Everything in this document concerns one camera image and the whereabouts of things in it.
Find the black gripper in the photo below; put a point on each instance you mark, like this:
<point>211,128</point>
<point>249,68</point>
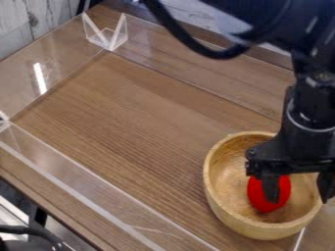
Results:
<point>296,151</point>

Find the red felt strawberry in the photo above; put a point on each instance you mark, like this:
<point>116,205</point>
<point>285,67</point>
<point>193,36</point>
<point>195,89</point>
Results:
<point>256,196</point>

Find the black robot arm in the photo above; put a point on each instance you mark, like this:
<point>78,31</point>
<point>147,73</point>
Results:
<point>300,27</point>

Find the wooden bowl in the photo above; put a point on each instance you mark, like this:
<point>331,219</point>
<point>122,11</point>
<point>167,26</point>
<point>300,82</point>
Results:
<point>225,191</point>

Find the clear acrylic front wall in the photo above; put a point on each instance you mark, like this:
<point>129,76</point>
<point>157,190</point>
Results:
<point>112,220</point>

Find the clear acrylic corner bracket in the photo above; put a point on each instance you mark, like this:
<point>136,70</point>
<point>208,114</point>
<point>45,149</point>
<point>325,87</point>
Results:
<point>105,38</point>

